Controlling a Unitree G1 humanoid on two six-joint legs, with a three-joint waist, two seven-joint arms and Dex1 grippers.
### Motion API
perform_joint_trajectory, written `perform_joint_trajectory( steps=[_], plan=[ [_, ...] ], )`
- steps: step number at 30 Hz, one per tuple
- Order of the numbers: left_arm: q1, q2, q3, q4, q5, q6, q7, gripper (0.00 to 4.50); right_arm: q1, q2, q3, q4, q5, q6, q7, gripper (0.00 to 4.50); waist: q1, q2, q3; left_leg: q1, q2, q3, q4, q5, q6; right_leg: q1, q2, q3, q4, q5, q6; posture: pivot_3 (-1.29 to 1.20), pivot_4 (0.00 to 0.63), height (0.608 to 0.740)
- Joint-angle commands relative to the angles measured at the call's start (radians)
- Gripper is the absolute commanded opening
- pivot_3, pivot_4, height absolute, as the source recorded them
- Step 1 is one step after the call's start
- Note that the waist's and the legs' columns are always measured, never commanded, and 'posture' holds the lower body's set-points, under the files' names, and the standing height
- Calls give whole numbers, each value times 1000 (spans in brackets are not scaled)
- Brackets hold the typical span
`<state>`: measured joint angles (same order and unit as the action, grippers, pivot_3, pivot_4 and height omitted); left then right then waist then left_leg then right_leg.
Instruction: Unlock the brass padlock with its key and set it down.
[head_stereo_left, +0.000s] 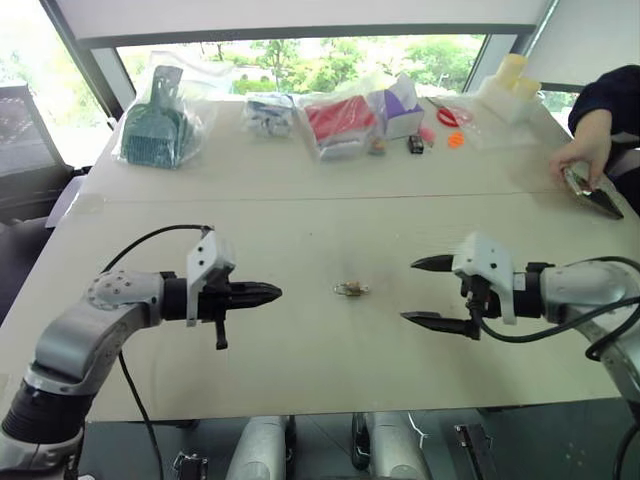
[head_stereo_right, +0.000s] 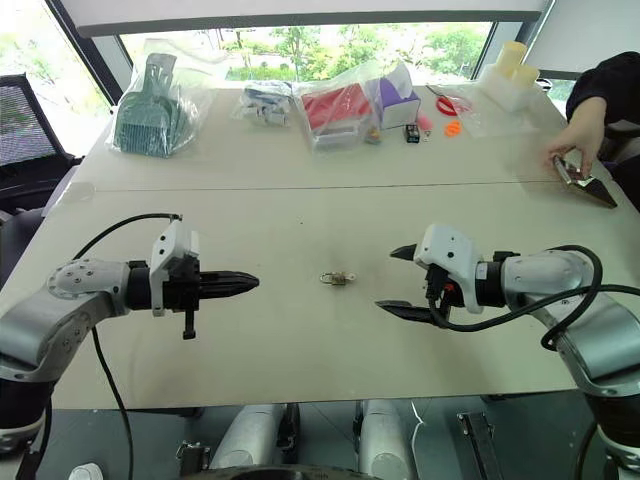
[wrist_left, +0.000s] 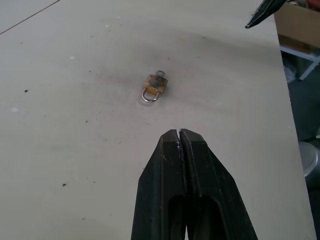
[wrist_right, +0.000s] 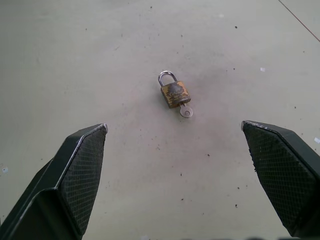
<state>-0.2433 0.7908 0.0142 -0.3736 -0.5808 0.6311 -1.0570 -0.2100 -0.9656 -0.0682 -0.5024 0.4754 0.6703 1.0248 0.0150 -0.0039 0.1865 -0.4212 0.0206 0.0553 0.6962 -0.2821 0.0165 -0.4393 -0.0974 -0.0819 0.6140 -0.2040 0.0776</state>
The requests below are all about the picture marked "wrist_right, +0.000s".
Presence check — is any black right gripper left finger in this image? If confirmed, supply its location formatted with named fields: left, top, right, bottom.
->
left=0, top=123, right=109, bottom=240

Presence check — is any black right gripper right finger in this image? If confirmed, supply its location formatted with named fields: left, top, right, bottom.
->
left=241, top=120, right=320, bottom=238

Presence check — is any small silver key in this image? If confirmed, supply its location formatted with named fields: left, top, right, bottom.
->
left=179, top=103, right=195, bottom=118

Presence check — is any worn brass padlock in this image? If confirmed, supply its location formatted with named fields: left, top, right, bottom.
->
left=157, top=70, right=192, bottom=109

